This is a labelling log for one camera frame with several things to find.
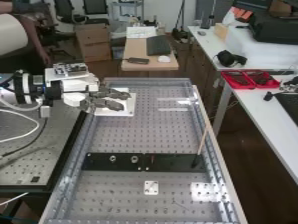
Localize red tray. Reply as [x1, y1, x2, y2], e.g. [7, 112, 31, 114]
[245, 69, 282, 90]
[220, 70, 258, 90]

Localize black cable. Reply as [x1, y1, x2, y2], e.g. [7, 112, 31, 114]
[0, 117, 50, 159]

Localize cardboard box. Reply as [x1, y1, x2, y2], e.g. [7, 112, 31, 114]
[73, 23, 113, 63]

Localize black headphones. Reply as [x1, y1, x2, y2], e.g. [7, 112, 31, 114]
[216, 49, 249, 67]

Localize small square metal plate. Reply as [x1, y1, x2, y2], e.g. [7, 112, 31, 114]
[143, 180, 161, 195]

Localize flat black device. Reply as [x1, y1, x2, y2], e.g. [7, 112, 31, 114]
[125, 57, 151, 65]

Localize black plate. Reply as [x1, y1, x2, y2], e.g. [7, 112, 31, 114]
[81, 152, 208, 173]

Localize clear box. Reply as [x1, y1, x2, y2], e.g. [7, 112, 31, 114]
[39, 77, 248, 224]

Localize black office chair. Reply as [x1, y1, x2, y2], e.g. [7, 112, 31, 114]
[52, 0, 88, 25]

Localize thin stick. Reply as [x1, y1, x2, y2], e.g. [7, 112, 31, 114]
[192, 114, 210, 168]

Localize white desk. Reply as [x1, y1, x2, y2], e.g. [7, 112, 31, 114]
[187, 24, 298, 135]
[230, 74, 298, 186]

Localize white cable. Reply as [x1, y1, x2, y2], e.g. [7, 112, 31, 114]
[0, 98, 48, 144]

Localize small white box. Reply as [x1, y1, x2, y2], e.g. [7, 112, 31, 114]
[92, 87, 137, 117]

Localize black keyboard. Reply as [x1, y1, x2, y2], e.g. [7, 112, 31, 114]
[274, 92, 298, 127]
[147, 34, 173, 57]

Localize white mouse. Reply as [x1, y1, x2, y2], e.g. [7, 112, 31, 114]
[157, 55, 173, 64]

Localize wooden desk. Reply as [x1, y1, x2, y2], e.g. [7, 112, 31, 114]
[120, 35, 181, 72]

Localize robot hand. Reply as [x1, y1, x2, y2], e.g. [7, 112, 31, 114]
[43, 62, 133, 113]

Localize person's forearm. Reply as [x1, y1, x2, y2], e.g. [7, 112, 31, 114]
[18, 14, 53, 65]

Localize large black case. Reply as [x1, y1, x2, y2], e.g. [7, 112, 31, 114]
[246, 9, 298, 45]

